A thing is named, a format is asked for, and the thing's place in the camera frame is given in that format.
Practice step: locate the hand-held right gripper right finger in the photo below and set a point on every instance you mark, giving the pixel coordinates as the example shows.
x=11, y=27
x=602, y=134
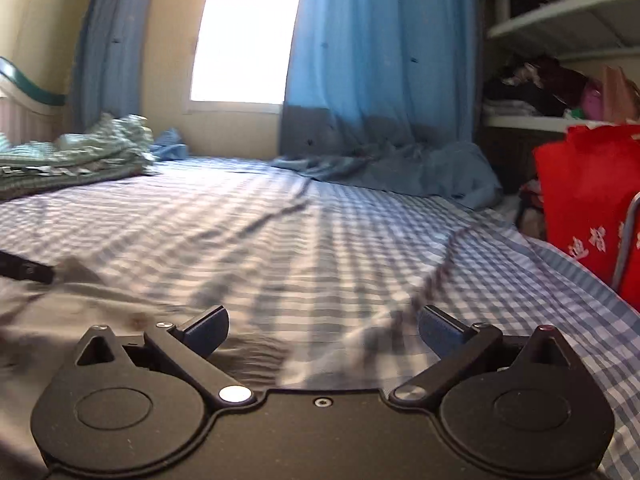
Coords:
x=440, y=333

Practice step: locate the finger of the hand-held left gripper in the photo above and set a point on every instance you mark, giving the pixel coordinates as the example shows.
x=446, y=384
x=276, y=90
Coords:
x=25, y=267

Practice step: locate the pink container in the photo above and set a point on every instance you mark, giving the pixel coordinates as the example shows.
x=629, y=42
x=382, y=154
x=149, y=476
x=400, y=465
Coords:
x=592, y=102

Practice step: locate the grey pants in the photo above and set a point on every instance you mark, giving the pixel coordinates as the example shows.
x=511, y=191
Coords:
x=100, y=302

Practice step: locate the dark folded clothes pile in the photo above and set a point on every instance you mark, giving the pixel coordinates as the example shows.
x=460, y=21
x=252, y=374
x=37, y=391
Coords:
x=530, y=90

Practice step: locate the bright window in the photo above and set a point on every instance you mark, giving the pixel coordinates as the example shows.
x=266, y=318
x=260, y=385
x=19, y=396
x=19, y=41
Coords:
x=245, y=30

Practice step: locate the red fabric bag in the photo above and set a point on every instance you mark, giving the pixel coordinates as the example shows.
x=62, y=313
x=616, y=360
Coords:
x=585, y=190

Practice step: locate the small light blue cloth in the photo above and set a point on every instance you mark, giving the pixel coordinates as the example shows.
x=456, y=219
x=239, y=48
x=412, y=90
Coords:
x=170, y=146

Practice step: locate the dull blue curtain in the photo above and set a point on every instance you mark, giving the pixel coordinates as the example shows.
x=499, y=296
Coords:
x=112, y=45

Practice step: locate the blue checked bed sheet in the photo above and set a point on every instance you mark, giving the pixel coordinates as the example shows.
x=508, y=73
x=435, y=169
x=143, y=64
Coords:
x=280, y=240

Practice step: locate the beige paper bag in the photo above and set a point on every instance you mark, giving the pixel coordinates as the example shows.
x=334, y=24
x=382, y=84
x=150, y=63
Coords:
x=617, y=95

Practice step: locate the teal-edged headboard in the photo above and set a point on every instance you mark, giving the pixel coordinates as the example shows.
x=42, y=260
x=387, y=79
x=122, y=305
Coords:
x=30, y=91

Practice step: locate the white shelf unit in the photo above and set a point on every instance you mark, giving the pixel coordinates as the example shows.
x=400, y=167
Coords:
x=560, y=15

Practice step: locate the grey metal tube frame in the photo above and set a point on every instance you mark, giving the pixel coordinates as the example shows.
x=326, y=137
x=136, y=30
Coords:
x=624, y=250

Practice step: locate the blue-grey blanket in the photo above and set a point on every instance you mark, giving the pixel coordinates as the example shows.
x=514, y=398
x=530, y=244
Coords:
x=425, y=172

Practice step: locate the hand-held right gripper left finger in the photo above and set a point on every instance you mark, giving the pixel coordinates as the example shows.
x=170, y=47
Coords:
x=207, y=331

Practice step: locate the bright blue curtain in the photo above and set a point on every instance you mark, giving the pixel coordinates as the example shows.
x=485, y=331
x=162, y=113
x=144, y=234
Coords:
x=380, y=40

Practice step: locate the green checked cloth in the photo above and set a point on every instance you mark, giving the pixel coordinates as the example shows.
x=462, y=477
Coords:
x=85, y=152

